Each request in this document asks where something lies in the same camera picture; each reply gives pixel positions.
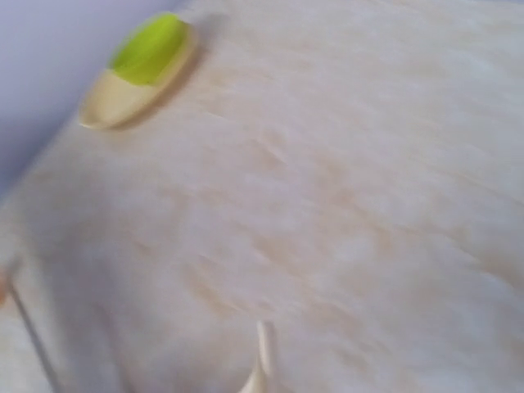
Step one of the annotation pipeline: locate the beige folding umbrella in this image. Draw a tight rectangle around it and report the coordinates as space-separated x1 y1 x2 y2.
1 262 280 392

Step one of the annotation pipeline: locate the beige round plate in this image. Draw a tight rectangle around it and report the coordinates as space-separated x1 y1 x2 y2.
78 24 200 129

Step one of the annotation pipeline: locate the lime green bowl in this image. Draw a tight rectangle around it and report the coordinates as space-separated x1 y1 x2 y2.
109 12 187 85

